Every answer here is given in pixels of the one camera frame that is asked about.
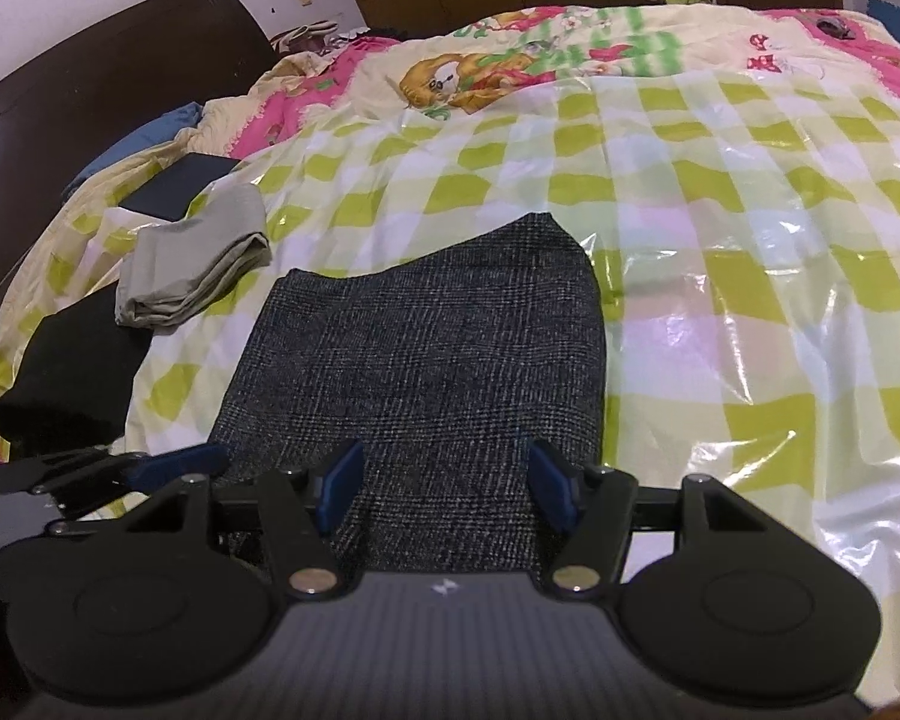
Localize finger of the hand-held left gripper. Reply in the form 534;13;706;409
115;443;230;491

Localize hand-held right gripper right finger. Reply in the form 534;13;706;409
528;440;763;600

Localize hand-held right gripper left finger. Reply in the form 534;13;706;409
124;440;367;600

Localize dark plaid pants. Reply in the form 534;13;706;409
210;211;609;575

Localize folded beige pants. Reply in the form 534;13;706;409
115;184;273;332

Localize black cloth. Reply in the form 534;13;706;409
0;288;155;445

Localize green checkered plastic sheet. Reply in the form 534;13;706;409
0;64;900;710

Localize dark flat folded item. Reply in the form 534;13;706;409
120;154;242;224

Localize blue pillow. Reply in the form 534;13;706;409
63;101;204;200

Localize dark wooden headboard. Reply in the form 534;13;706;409
0;0;279;466

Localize cartoon printed quilt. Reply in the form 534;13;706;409
64;4;900;241

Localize pile of clothes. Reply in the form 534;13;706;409
270;19;370;59

